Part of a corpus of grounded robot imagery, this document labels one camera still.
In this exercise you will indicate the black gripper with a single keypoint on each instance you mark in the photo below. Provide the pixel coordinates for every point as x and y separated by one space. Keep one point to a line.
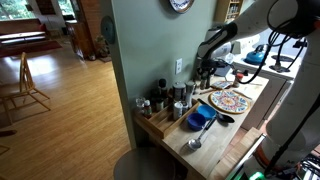
207 67

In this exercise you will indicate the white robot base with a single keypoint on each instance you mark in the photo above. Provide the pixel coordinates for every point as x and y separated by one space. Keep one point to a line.
294 131

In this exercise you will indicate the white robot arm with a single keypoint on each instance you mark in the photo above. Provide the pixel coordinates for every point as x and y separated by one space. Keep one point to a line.
295 18

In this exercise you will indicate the white salt shaker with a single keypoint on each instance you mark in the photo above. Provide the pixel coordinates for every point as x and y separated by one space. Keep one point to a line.
190 85

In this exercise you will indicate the small white spice jar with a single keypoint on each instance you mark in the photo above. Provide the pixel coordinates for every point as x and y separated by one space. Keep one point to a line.
177 110

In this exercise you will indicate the wooden spice tray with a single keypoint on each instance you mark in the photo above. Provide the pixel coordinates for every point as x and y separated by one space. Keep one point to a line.
163 123

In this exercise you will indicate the colourful patterned plate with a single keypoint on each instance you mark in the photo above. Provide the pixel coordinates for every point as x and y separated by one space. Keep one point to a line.
229 101

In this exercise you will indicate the light blue bowl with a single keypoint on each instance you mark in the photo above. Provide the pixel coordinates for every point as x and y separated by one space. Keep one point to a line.
207 111

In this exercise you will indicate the blue kettle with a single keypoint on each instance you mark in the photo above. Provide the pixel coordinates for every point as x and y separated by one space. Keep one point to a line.
255 57

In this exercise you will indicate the black plastic spoon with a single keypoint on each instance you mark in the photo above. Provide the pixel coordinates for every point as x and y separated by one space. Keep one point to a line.
220 116

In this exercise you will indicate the dark blue bowl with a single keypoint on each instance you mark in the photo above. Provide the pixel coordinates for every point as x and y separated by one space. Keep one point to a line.
196 121

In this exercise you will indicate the metal serving spoon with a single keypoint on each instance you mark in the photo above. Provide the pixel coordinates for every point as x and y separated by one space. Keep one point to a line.
195 144

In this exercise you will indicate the round grey stool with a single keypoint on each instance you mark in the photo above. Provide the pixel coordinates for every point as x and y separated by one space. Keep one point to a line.
144 164

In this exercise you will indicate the wooden chair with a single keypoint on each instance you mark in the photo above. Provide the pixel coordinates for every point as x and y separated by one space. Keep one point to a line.
24 87

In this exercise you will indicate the white wall outlet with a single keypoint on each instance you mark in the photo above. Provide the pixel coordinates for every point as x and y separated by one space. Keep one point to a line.
178 66

